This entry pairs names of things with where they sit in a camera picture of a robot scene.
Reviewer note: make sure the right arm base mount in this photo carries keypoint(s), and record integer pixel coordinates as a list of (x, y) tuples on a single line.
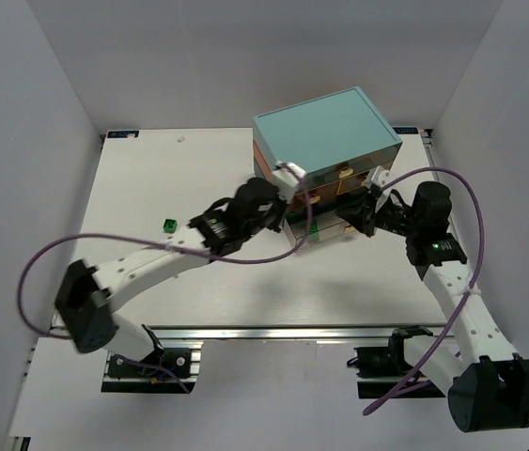
[(375, 366)]

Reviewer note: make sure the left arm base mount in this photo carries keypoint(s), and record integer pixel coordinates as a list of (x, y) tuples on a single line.
[(168, 370)]

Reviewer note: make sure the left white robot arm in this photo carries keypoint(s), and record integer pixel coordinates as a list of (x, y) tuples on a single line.
[(89, 298)]

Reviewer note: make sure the teal orange drawer cabinet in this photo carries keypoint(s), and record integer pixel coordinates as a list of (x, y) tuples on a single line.
[(337, 139)]

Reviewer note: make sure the clear bottom drawer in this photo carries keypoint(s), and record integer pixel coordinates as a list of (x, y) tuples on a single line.
[(329, 224)]

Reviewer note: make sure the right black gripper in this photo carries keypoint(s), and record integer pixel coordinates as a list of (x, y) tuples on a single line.
[(365, 218)]

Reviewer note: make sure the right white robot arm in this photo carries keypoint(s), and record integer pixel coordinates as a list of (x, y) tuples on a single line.
[(487, 383)]

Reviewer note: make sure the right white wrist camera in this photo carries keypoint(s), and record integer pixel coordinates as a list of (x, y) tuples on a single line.
[(376, 182)]

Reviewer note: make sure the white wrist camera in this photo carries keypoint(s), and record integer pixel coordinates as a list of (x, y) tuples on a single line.
[(376, 182), (287, 178)]

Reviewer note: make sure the green lego plate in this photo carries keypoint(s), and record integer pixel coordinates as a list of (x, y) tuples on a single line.
[(313, 231)]

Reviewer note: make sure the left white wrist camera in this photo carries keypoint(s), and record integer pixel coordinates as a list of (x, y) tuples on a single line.
[(287, 178)]

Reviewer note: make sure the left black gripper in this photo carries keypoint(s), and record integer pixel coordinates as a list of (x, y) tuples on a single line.
[(274, 214)]

